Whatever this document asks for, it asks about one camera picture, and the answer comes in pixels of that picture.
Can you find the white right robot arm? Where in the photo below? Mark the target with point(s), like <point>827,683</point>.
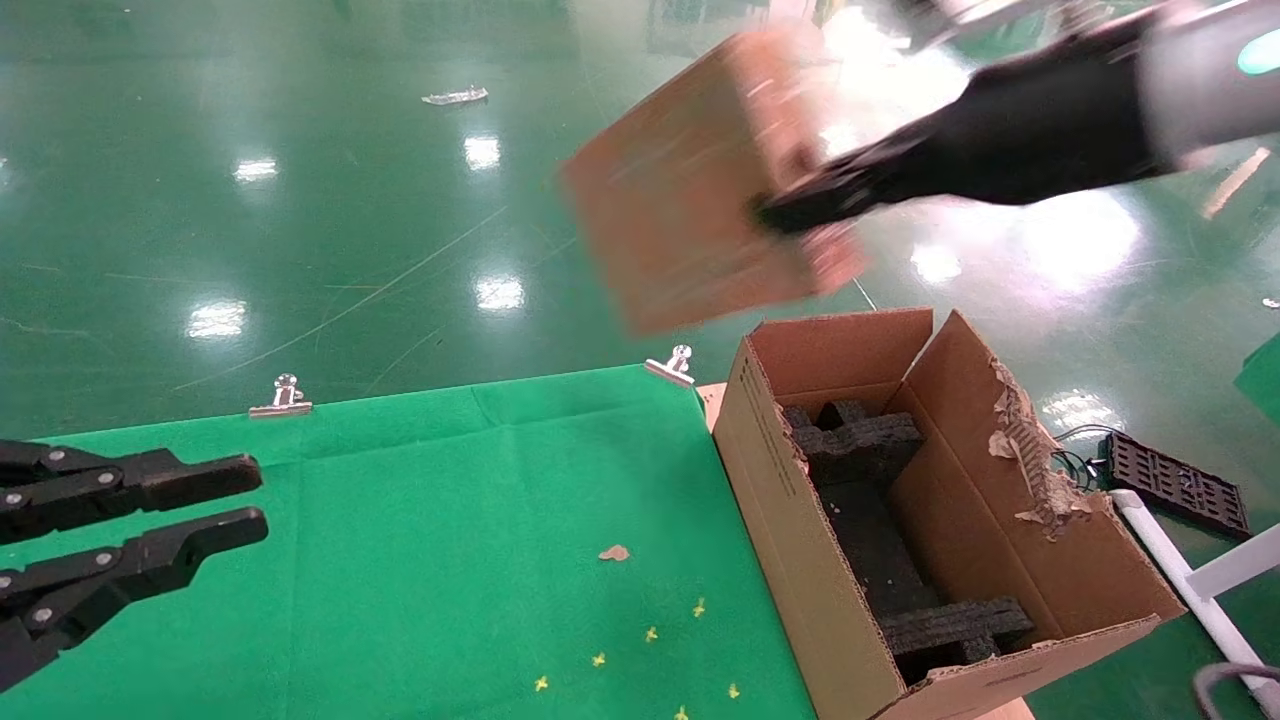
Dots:
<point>1200,90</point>

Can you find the silver binder clip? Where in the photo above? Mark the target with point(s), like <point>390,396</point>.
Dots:
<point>672,372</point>
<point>285,405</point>

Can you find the grey metal camera bracket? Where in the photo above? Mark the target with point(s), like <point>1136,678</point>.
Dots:
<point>1020,8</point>

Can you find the black plastic grid tray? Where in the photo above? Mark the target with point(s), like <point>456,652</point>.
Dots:
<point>1180,485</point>

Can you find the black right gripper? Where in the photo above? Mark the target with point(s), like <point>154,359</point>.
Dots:
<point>1040,130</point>

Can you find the small brown cardboard box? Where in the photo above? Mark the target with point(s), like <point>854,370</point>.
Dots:
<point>680,200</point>

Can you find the white tube frame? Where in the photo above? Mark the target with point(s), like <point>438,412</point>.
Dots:
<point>1230,572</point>

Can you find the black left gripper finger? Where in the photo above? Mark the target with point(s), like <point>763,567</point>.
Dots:
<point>150,480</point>
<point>150,560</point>

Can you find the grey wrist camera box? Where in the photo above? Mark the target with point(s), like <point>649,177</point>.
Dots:
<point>940,15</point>

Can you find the green table cloth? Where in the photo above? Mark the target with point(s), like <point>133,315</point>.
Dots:
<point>350,520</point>

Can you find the large open cardboard carton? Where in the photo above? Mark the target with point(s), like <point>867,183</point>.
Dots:
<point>790,540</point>

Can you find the black foam insert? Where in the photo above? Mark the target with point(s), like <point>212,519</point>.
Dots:
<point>880,550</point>

